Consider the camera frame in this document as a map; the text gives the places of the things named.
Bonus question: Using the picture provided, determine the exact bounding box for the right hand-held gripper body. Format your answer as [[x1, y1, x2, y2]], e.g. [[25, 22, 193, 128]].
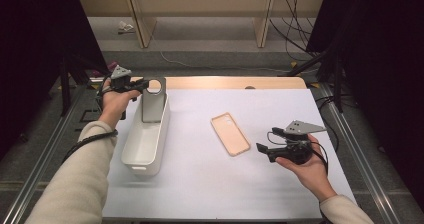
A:
[[276, 119, 328, 166]]

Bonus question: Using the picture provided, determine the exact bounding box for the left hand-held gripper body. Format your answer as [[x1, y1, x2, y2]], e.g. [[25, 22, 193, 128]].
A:
[[109, 64, 136, 93]]

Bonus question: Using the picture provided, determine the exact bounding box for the clear phone case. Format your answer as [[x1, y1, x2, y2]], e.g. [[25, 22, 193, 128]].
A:
[[141, 76, 168, 124]]

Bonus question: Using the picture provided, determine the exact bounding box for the beige phone case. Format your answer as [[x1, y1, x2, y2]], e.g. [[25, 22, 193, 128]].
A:
[[210, 111, 252, 158]]

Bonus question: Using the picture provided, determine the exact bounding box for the white storage box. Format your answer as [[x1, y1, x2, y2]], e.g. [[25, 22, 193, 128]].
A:
[[120, 89, 171, 177]]

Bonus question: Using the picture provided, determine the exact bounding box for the person's left hand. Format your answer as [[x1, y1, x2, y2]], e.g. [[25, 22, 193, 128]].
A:
[[97, 87, 143, 131]]

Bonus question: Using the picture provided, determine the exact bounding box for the person's right hand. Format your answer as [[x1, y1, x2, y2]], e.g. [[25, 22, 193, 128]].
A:
[[274, 134, 338, 203]]

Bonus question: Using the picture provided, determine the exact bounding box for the small pink object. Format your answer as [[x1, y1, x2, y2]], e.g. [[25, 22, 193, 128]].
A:
[[105, 60, 120, 74]]

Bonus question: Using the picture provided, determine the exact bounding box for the crumpled white paper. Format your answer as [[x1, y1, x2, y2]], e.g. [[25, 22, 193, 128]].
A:
[[116, 20, 136, 35]]

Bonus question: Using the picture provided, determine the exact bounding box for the black metal stand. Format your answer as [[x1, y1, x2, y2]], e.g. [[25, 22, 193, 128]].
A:
[[58, 55, 73, 118]]

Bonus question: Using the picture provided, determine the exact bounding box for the black tripod stand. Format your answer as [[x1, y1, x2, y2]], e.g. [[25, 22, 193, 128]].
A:
[[286, 48, 346, 115]]

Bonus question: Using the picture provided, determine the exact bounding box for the white table mat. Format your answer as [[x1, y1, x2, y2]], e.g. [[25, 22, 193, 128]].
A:
[[101, 87, 358, 223]]

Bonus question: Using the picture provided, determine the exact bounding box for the wooden shelf unit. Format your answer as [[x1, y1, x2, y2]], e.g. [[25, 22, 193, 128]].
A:
[[75, 0, 327, 49]]

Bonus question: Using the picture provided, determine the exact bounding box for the black curtain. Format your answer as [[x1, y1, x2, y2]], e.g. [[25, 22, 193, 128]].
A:
[[306, 0, 424, 212], [0, 0, 110, 159]]

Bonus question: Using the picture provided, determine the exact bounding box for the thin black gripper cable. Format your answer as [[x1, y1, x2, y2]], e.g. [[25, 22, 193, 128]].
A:
[[266, 131, 330, 175]]

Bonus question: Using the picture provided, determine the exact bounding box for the thick black gripper cable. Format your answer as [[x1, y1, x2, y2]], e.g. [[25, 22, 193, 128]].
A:
[[62, 75, 120, 164]]

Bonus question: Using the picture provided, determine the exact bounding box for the aluminium floor rail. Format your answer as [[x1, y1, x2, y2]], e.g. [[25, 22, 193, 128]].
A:
[[1, 83, 88, 224], [316, 81, 405, 224]]

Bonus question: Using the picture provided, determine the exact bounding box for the bundle of black cables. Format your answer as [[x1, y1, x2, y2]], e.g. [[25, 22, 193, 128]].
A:
[[268, 0, 321, 63]]

